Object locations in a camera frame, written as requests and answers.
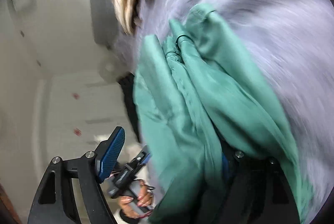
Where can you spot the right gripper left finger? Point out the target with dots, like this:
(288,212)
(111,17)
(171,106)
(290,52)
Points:
(54,201)

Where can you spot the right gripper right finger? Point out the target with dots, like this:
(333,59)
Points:
(257,190)

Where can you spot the green garment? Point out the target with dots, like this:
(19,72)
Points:
(196,90)

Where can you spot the person's left hand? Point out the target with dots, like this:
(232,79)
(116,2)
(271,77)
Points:
(140,202)

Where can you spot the beige crumpled blanket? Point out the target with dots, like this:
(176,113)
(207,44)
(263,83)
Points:
(127,15)

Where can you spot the lavender textured bedspread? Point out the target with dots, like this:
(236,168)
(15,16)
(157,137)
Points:
(292,43)

